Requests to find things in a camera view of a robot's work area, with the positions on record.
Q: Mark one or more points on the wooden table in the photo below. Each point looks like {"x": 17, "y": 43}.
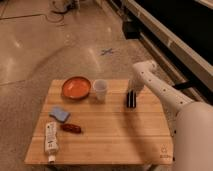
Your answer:
{"x": 111, "y": 132}

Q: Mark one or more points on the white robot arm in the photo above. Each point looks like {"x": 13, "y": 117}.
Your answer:
{"x": 193, "y": 137}

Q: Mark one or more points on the orange bowl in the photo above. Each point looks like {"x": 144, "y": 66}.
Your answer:
{"x": 77, "y": 87}

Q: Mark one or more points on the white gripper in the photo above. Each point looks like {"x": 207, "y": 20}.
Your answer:
{"x": 135, "y": 85}

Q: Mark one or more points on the dark red oblong object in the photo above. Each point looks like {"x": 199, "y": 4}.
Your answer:
{"x": 71, "y": 128}

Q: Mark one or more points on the black box on floor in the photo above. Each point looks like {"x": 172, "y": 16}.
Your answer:
{"x": 130, "y": 30}

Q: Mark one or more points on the white tube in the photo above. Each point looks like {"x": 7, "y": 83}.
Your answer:
{"x": 51, "y": 144}

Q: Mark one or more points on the white ceramic cup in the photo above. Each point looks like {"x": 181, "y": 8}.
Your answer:
{"x": 100, "y": 88}

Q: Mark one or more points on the blue sponge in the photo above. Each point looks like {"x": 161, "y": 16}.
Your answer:
{"x": 59, "y": 114}

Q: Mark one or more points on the white device with cable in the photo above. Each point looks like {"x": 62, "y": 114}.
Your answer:
{"x": 58, "y": 8}

